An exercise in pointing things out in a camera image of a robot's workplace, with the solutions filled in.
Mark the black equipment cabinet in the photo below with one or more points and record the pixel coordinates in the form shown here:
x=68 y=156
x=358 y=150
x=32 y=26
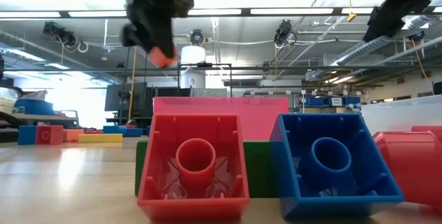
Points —
x=114 y=96

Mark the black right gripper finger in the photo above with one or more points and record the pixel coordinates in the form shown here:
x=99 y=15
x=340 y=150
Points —
x=386 y=25

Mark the person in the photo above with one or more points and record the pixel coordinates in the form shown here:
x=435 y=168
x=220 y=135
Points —
x=16 y=92

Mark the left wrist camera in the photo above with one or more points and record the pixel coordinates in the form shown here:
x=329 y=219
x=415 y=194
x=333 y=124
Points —
x=183 y=1

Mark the white stacked boxes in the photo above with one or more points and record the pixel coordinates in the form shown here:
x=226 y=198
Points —
x=7 y=103

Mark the red translucent plastic bin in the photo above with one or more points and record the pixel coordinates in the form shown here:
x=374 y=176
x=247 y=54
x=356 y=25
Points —
x=255 y=120

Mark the small orange block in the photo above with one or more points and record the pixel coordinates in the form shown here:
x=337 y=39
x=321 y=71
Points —
x=73 y=135

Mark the background work table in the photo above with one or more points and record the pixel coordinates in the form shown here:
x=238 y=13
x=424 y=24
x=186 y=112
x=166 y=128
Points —
x=41 y=117

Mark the black monitor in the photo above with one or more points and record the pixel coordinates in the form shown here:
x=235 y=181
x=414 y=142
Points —
x=438 y=88

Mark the small red square block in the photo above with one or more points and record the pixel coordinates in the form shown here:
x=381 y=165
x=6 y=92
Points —
x=193 y=210
x=50 y=135

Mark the clear translucent plastic bin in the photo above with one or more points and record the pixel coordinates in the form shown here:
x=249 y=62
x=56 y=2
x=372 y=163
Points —
x=397 y=117

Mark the white cylindrical tank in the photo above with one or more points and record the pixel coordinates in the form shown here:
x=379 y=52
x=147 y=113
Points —
x=192 y=54

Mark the shelf rack with blue bins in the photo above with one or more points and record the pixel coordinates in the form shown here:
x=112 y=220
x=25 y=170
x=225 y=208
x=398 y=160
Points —
x=317 y=101

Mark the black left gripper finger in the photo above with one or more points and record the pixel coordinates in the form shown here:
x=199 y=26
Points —
x=136 y=37
x=160 y=34

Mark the medium blue block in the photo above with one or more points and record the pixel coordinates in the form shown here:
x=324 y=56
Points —
x=27 y=135

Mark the long green block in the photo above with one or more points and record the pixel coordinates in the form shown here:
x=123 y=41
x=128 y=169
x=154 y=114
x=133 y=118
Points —
x=259 y=168

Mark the black metal stand frame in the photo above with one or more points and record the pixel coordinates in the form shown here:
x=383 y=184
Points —
x=203 y=65

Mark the small blue square block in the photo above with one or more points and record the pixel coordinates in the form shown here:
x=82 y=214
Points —
x=338 y=206

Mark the blue drum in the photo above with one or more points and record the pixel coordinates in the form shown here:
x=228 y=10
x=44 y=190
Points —
x=34 y=108

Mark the white bag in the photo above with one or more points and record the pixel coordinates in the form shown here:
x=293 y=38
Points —
x=34 y=95

